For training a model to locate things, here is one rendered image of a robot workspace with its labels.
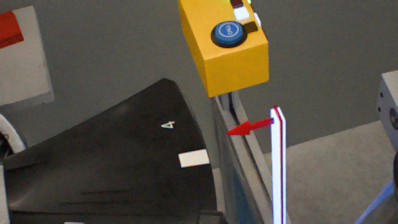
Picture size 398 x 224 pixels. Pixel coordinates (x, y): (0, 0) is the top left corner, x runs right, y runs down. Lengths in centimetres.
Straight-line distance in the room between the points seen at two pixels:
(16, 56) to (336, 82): 95
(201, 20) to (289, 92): 92
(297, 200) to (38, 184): 142
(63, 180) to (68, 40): 86
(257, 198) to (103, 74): 70
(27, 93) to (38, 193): 57
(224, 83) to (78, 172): 36
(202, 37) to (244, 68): 8
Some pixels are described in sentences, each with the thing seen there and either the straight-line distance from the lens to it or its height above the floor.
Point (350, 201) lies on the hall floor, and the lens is 219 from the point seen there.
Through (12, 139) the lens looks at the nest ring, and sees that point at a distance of 103.
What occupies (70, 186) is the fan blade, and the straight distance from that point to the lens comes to 84.
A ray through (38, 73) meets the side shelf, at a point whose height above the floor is 86.
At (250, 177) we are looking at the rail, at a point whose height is 86.
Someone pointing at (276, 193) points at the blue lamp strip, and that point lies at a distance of 99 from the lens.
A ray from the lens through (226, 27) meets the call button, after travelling 111.
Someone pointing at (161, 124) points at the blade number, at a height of 118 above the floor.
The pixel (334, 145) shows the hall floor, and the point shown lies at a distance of 230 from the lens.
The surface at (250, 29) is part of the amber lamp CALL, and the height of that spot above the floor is 108.
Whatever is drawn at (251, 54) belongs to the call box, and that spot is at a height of 106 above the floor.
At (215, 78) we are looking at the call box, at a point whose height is 103.
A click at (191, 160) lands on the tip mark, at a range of 85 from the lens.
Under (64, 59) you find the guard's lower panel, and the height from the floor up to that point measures 65.
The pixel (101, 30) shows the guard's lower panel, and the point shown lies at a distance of 167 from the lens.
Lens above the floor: 187
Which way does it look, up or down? 52 degrees down
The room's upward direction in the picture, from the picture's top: 9 degrees counter-clockwise
